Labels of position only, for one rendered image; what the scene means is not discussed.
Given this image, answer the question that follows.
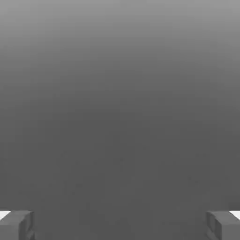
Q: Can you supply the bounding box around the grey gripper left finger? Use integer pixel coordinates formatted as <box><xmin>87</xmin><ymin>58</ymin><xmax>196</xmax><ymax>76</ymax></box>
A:
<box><xmin>0</xmin><ymin>210</ymin><xmax>36</xmax><ymax>240</ymax></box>

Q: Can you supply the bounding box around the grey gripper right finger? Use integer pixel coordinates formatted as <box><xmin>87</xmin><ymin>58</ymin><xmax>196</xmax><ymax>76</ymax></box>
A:
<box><xmin>205</xmin><ymin>210</ymin><xmax>240</xmax><ymax>240</ymax></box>

